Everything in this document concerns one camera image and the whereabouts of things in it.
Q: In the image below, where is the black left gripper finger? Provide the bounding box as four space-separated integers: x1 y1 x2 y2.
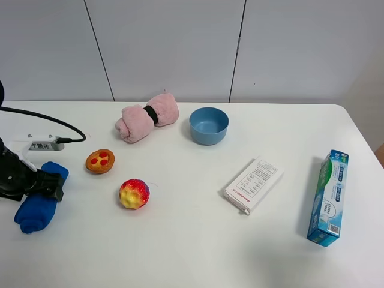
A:
28 186 64 202

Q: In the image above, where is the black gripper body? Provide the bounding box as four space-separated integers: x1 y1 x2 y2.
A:
1 139 40 202

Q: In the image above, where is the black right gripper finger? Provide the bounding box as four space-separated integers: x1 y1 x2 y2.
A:
35 170 65 188

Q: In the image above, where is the blue towel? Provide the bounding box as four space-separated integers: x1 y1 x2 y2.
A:
14 161 69 234

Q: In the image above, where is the toy fruit tart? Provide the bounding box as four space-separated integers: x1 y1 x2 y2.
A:
85 149 115 174

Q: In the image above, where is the red yellow toy strawberry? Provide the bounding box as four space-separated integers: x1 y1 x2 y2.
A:
119 179 150 210

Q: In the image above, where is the pink rolled towel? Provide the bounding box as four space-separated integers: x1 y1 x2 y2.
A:
115 92 179 143

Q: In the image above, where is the blue plastic bowl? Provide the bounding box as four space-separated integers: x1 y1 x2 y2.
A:
189 107 229 146

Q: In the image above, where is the white cardboard box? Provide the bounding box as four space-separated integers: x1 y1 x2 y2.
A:
223 156 284 215

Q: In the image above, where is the blue green toothpaste box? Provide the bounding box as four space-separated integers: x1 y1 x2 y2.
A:
307 149 349 247

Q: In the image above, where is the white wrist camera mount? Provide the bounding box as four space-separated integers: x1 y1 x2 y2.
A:
7 134 65 172

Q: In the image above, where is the black cable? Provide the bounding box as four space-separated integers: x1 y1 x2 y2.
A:
0 106 87 145

